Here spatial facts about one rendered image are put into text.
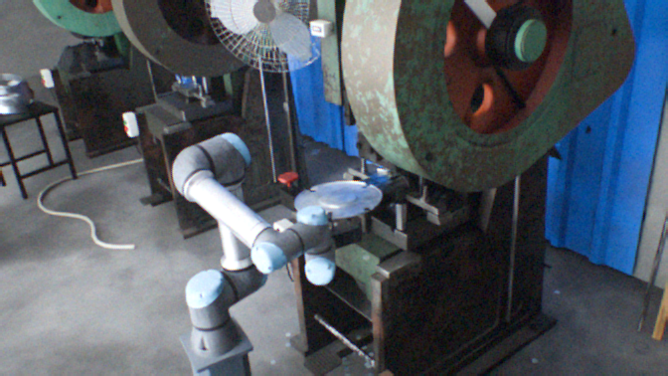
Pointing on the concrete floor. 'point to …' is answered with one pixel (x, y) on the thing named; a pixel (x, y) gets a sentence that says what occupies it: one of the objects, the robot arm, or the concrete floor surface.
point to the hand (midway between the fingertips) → (331, 216)
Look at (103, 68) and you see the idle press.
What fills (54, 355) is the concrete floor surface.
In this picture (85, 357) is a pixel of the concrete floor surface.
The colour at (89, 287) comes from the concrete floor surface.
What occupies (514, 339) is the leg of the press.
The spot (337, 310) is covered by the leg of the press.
